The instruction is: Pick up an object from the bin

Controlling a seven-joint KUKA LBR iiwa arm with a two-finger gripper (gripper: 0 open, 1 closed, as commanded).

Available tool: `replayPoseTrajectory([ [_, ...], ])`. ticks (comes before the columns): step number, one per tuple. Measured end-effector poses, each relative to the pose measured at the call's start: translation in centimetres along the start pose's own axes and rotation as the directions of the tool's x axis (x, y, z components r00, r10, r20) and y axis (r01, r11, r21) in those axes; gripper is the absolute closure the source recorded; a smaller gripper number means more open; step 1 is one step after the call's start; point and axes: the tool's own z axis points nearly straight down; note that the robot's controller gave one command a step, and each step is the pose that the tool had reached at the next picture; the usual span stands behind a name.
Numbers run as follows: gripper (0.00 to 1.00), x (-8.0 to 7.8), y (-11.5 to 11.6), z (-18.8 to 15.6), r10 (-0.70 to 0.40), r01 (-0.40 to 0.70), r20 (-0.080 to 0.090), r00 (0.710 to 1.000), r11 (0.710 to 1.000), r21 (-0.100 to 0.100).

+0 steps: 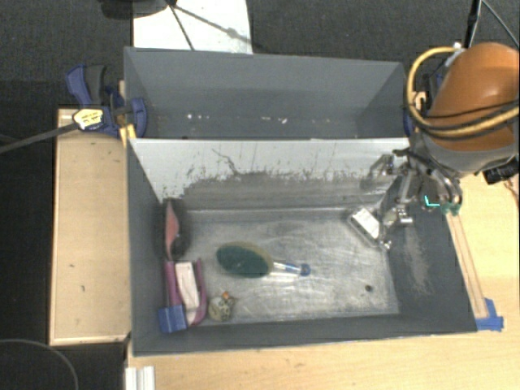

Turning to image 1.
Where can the black cylinder on white bracket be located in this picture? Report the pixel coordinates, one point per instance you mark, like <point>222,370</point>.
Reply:
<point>501,173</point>

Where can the grey metal bin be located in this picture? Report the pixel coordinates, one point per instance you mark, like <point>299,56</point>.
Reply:
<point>292,234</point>

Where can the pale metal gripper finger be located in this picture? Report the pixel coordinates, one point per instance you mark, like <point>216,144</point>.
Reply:
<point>365,222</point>
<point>386,234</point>

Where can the pink and black pouch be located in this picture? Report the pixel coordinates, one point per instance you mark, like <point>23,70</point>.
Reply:
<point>172,228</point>

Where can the purple and white packet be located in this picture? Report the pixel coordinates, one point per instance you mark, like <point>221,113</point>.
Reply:
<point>185,284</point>

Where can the blue block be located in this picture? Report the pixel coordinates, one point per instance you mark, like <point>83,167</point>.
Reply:
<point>172,319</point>

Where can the pale wood board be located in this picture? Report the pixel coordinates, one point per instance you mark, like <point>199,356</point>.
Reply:
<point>89,234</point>

